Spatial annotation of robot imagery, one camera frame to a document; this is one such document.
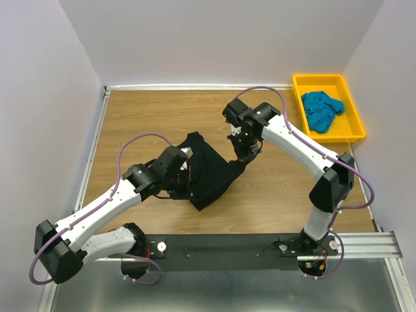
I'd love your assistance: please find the black t shirt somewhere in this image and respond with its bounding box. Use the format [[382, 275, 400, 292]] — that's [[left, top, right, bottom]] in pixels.
[[178, 132, 247, 211]]

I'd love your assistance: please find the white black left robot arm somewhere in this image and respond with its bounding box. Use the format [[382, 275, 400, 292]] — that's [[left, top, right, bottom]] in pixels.
[[31, 146, 193, 284]]

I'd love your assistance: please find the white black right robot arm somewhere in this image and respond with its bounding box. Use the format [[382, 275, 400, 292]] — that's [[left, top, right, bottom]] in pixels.
[[222, 99, 354, 255]]

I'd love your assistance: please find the teal t shirt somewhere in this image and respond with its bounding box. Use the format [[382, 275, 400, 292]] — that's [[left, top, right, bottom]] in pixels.
[[301, 91, 345, 134]]

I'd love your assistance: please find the yellow plastic bin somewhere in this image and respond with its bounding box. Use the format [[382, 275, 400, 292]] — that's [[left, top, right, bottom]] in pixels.
[[292, 73, 366, 144]]

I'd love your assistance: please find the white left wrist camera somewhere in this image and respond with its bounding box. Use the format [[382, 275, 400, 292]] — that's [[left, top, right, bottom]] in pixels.
[[180, 147, 193, 171]]

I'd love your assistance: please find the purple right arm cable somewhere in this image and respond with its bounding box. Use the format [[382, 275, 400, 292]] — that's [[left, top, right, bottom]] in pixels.
[[233, 86, 376, 280]]

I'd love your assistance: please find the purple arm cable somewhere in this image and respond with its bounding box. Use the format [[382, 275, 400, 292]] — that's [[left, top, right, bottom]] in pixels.
[[233, 86, 376, 280], [29, 133, 175, 286]]

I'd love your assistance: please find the aluminium back edge rail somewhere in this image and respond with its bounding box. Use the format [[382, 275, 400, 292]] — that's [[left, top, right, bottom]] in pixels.
[[103, 83, 294, 92]]

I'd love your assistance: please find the black mounting base plate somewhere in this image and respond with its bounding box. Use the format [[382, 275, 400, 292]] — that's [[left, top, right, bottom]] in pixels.
[[146, 233, 338, 272]]

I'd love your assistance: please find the aluminium left side rail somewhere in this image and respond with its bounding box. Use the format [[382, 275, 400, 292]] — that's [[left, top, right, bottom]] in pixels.
[[72, 86, 111, 213]]

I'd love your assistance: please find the aluminium front frame rail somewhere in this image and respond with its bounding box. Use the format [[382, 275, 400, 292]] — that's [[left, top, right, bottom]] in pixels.
[[50, 231, 404, 263]]

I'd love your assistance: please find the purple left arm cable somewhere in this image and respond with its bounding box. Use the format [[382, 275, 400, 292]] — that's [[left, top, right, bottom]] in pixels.
[[29, 133, 175, 286]]

